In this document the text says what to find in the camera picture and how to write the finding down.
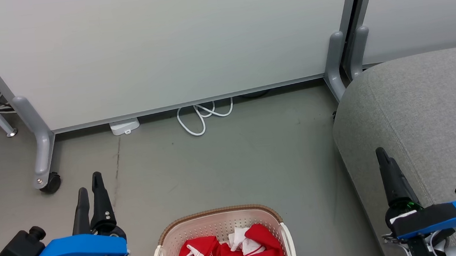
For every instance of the black caster wheel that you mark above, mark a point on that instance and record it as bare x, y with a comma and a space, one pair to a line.
52, 183

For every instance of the cream perforated laundry basket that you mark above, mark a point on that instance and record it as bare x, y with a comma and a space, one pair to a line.
220, 227

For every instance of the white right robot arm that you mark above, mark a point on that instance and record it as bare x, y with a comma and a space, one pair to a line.
445, 247

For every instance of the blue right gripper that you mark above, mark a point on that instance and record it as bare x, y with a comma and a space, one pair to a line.
438, 217

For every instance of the small white power box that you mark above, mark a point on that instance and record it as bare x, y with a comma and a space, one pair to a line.
124, 126

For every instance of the narrow white partition panel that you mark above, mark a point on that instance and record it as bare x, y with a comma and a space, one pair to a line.
427, 3

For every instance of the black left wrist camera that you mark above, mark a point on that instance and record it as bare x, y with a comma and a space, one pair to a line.
20, 248

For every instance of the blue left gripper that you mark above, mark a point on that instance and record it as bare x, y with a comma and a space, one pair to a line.
77, 249

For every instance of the grey fabric sofa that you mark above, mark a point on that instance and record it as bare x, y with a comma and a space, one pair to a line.
424, 106

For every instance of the wide white partition panel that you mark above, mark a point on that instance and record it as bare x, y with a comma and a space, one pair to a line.
163, 47

